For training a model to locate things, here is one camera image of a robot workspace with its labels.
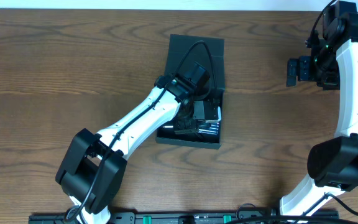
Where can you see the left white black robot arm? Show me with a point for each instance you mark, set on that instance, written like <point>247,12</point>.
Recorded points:
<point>93,168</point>

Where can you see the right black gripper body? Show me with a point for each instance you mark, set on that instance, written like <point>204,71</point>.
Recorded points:
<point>309,68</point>

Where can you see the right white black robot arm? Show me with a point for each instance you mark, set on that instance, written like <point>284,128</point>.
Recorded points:
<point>333,65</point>

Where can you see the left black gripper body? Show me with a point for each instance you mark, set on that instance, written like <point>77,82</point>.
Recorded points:
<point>188,125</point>

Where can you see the black gift box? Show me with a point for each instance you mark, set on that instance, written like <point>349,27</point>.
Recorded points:
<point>197,53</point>

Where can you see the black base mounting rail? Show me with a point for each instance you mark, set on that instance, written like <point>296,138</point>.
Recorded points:
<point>155,218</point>

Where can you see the blue precision screwdriver set case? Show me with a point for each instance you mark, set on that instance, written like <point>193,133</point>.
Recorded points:
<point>209,128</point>

